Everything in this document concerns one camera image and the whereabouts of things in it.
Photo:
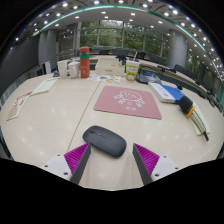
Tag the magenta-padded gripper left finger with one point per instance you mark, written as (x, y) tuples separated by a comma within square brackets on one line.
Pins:
[(76, 157)]

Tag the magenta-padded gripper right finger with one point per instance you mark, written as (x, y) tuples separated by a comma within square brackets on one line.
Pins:
[(148, 159)]

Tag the black computer mouse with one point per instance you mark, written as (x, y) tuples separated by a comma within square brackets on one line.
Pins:
[(105, 140)]

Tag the pink printed mouse pad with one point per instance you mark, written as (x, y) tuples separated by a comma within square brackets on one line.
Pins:
[(108, 103)]

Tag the black handheld microphone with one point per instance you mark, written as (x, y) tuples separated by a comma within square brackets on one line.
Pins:
[(185, 104)]

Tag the blue and white book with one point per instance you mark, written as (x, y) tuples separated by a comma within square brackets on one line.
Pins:
[(165, 93)]

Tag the red and white leaflet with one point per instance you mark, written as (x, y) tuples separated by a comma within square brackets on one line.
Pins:
[(18, 106)]

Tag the white paper booklet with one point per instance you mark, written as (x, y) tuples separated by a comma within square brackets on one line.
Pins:
[(45, 86)]

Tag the colourful sticker sheet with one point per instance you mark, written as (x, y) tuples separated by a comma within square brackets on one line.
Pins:
[(103, 78)]

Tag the white lidded mug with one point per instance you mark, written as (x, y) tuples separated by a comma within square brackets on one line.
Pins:
[(73, 70)]

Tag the white paper cup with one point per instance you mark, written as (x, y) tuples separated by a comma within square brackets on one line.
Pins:
[(62, 69)]

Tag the printed drink cup with straw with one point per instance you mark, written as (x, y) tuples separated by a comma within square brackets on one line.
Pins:
[(132, 71)]

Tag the red bottle with green band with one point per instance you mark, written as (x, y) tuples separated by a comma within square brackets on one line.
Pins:
[(84, 65)]

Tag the cream cardboard box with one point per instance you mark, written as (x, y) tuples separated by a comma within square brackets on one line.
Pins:
[(109, 68)]

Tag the dark office chairs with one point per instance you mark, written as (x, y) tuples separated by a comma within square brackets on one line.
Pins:
[(120, 52)]

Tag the ceiling lights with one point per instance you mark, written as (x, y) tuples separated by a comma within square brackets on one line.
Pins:
[(102, 12)]

